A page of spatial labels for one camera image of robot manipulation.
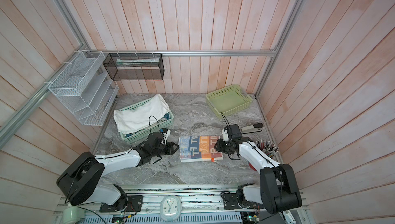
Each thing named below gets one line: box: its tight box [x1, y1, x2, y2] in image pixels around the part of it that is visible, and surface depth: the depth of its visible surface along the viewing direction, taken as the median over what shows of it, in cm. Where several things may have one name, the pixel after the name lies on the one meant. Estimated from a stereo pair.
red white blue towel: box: [178, 135, 224, 163], surface depth 92 cm
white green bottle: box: [62, 205, 85, 224], surface depth 67 cm
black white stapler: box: [239, 122, 264, 134], surface depth 100 cm
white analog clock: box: [159, 195, 182, 222], surface depth 71 cm
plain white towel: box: [113, 93, 170, 133], surface depth 103 cm
